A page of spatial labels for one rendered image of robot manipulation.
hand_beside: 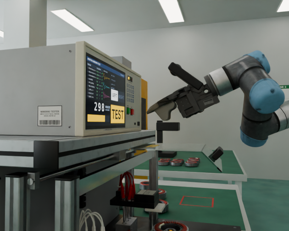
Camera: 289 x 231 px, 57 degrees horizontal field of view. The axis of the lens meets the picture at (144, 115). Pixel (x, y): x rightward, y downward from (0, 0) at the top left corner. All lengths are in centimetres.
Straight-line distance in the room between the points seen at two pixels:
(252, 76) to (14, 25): 457
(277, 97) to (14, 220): 60
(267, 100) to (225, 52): 543
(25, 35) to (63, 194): 444
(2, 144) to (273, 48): 593
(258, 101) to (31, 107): 52
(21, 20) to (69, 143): 453
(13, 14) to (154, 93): 314
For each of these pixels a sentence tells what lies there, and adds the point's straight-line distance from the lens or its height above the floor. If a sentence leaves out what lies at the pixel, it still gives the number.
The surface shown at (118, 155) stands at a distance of 84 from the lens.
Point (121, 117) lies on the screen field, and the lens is 79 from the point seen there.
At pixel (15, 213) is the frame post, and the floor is 99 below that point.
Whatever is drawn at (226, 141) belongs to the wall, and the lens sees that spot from 593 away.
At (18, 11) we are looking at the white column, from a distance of 505.
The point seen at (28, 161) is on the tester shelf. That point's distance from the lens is 49.
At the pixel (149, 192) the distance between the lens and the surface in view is 89.
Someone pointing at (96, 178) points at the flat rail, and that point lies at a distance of 57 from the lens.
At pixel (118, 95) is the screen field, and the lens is 77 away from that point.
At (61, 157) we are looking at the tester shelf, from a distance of 46.
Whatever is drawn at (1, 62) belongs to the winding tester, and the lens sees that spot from 72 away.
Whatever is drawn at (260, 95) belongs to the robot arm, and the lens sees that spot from 68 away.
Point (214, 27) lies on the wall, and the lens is 626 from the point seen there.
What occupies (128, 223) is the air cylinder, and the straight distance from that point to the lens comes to 92.
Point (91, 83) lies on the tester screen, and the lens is 62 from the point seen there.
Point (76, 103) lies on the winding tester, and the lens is 59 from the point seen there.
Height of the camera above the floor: 114
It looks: 2 degrees up
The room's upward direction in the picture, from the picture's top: straight up
